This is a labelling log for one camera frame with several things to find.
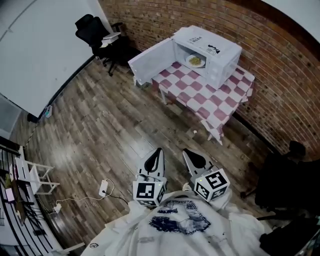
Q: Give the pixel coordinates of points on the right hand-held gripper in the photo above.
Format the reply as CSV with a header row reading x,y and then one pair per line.
x,y
212,185

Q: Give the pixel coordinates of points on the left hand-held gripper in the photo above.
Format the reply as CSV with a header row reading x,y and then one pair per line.
x,y
150,191

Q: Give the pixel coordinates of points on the white plate of yellow food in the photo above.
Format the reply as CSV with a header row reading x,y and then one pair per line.
x,y
195,61

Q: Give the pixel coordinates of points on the white microwave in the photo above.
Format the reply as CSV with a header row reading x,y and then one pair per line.
x,y
225,62

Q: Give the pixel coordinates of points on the person's right forearm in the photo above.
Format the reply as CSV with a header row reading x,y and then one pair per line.
x,y
222,202

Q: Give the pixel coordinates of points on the person's left forearm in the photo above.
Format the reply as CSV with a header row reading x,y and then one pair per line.
x,y
137,207

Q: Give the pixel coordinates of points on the person's white shoe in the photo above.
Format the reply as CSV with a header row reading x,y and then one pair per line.
x,y
186,186

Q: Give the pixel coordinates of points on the white power strip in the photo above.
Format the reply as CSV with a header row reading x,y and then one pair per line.
x,y
103,187

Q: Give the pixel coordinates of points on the pink white checkered tablecloth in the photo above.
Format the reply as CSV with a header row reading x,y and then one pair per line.
x,y
212,100

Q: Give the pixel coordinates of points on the person's white printed shirt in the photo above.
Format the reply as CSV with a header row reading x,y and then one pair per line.
x,y
175,235

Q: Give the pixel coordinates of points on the black padded office chair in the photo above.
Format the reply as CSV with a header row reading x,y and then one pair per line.
x,y
287,180

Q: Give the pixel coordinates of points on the white power adapter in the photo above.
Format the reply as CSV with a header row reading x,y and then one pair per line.
x,y
58,208

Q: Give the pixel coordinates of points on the black bag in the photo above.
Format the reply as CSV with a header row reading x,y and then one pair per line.
x,y
287,240

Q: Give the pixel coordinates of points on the white folding rack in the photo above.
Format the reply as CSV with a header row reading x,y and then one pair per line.
x,y
37,175

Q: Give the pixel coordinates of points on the small white teal box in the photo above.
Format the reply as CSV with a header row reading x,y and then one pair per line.
x,y
48,112

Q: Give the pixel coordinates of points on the white book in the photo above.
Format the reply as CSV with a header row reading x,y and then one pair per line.
x,y
202,43

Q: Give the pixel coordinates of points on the stack of white boxes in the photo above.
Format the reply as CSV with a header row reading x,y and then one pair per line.
x,y
111,37

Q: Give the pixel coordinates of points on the small pink device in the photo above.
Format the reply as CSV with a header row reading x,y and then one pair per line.
x,y
10,195

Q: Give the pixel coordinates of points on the black metal rack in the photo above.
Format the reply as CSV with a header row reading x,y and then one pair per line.
x,y
15,225

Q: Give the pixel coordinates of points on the black mesh office chair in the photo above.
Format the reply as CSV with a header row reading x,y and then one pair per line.
x,y
92,30

